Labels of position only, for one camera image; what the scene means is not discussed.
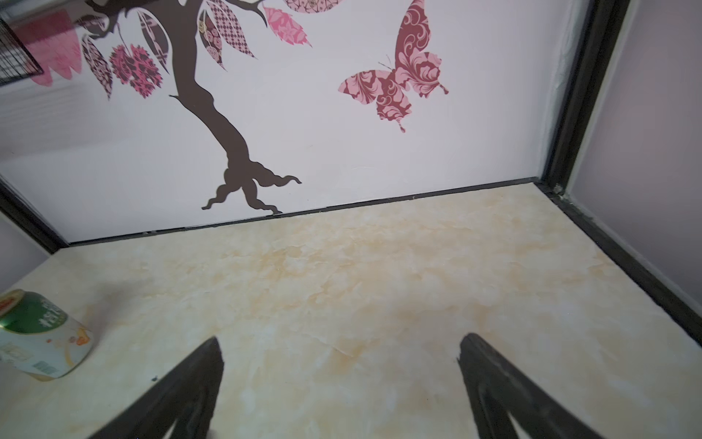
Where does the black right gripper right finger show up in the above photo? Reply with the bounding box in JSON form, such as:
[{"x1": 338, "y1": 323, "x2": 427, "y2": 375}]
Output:
[{"x1": 458, "y1": 333, "x2": 600, "y2": 438}]

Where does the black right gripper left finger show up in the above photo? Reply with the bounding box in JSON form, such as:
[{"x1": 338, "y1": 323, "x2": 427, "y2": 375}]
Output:
[{"x1": 91, "y1": 337, "x2": 224, "y2": 439}]

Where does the black wire basket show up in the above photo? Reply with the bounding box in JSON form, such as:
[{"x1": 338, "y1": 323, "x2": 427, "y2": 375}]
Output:
[{"x1": 0, "y1": 20, "x2": 44, "y2": 86}]

